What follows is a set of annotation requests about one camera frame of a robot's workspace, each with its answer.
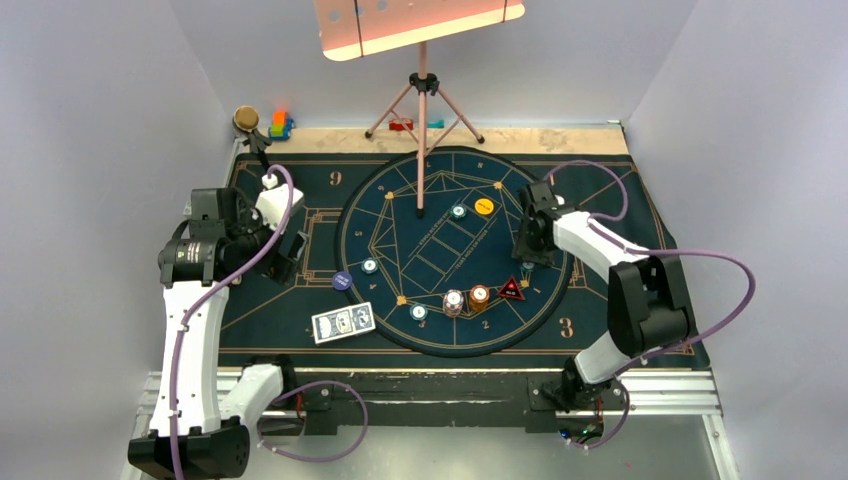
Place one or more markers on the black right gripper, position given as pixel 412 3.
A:
pixel 543 257

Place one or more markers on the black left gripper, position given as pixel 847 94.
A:
pixel 286 263

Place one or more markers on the red triangular dealer button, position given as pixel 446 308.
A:
pixel 511 290

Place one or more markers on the purple small blind button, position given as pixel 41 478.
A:
pixel 341 280

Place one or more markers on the yellow big blind button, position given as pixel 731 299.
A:
pixel 484 206

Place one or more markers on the green poker chip stack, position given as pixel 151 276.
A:
pixel 418 312

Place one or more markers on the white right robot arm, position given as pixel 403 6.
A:
pixel 648 302

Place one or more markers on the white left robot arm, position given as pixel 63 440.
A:
pixel 195 432

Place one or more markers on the orange poker chip stack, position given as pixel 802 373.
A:
pixel 478 298

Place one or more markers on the blue playing card box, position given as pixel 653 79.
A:
pixel 349 321

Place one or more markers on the round dark poker mat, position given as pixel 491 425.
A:
pixel 420 259

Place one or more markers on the dark green poker mat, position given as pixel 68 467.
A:
pixel 263 317

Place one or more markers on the colourful toy brick train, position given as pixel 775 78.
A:
pixel 281 126

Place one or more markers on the round brass bell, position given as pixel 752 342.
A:
pixel 246 120

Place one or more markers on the red teal toy blocks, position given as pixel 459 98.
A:
pixel 401 124

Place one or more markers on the pink music stand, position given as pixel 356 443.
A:
pixel 350 29

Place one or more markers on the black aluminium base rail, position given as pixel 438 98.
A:
pixel 406 389

